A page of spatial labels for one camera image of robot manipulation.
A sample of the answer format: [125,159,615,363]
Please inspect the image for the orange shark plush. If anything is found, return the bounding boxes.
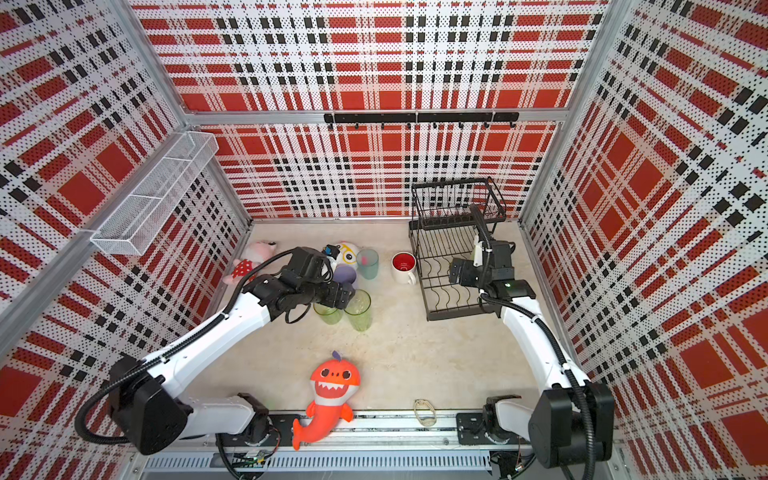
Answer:
[292,351,361,451]

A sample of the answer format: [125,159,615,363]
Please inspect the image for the white mug red inside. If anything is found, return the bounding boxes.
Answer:
[391,252,417,285]

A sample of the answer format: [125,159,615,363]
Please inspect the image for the rubber band loop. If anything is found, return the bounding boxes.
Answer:
[413,399,437,428]

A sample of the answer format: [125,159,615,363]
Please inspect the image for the teal translucent plastic cup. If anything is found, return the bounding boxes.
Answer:
[357,248,379,280]

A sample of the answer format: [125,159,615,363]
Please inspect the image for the pink plush yellow glasses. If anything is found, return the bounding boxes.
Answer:
[323,241,360,269]

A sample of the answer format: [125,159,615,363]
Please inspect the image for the pink pig plush red dress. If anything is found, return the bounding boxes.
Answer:
[222,241,277,285]

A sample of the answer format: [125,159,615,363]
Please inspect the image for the black wire dish rack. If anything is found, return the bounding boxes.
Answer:
[409,178,506,321]

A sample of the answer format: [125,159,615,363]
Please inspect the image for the purple plastic cup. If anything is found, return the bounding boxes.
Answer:
[333,264,358,290]

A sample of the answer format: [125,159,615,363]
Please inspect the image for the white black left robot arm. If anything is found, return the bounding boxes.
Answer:
[108,247,355,455]

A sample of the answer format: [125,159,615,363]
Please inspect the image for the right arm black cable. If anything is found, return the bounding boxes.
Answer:
[467,205,598,480]

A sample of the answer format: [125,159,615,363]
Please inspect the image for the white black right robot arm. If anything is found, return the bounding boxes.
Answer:
[449,240,615,479]

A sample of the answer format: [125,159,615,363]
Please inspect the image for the tall green plastic cup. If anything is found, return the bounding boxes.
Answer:
[345,289,372,332]

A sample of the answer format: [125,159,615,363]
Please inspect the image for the black wall hook rail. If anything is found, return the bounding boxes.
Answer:
[323,111,520,126]

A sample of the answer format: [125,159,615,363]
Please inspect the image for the short green plastic cup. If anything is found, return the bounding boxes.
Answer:
[313,303,344,325]

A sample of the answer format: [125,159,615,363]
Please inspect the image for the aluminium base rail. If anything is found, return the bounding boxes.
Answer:
[128,409,541,475]

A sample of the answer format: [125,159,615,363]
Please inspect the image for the white wire wall basket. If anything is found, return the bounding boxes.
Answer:
[91,131,218,256]

